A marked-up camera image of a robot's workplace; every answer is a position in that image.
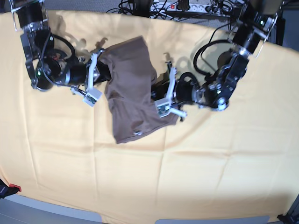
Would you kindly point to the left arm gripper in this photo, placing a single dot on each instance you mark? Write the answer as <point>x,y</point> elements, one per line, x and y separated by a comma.
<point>186,92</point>

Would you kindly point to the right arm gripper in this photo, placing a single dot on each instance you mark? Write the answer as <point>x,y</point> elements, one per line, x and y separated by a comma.
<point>77,72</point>

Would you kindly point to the brown T-shirt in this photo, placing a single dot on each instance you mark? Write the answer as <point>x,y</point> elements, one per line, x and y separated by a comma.
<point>128,92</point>

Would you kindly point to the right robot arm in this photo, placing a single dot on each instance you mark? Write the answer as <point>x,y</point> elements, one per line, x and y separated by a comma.
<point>51,59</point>

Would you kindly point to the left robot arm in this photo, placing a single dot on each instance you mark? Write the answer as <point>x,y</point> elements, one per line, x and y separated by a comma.
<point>254,24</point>

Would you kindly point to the white power strip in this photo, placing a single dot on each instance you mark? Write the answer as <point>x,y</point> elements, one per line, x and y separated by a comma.
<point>176,7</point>

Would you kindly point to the yellow table cloth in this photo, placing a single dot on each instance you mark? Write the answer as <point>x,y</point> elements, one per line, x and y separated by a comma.
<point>241,162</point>

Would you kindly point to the red black clamp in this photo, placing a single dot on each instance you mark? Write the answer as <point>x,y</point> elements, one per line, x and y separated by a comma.
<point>8,190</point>

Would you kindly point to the black clamp right corner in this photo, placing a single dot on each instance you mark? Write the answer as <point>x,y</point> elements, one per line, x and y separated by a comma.
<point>291,217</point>

